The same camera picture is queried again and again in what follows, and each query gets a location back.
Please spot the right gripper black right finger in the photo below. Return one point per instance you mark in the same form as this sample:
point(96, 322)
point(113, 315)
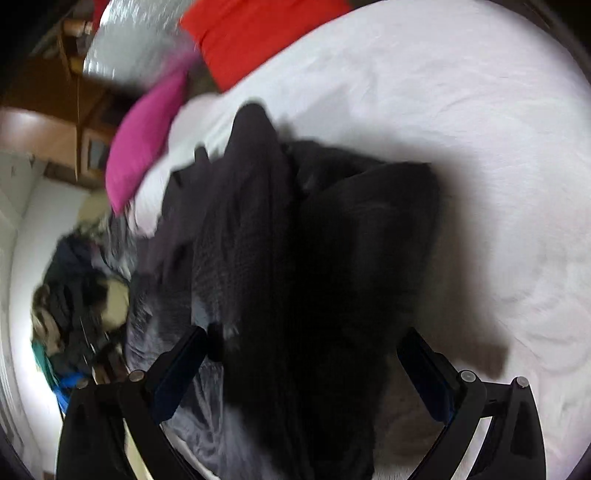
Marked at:
point(513, 447)

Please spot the red pillow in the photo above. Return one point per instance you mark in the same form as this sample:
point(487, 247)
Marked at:
point(237, 36)

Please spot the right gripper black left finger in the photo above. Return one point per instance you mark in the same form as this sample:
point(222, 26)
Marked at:
point(92, 441)

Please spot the brown wooden wardrobe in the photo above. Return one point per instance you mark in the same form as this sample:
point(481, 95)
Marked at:
point(50, 111)

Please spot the pile of mixed clothes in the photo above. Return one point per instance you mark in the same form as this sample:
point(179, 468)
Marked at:
point(79, 311)

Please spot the dark grey padded jacket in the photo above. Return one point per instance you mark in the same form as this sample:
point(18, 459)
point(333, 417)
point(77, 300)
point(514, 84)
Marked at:
point(301, 261)

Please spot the magenta pillow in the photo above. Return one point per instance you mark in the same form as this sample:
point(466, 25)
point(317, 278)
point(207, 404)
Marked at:
point(140, 138)

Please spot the white quilted bedspread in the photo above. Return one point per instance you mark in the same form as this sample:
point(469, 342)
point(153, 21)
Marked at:
point(501, 113)

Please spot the blue sleeve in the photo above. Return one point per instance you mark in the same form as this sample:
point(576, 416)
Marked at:
point(67, 389)

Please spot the silver foil insulation sheet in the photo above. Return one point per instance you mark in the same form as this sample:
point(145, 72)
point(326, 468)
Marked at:
point(139, 43)

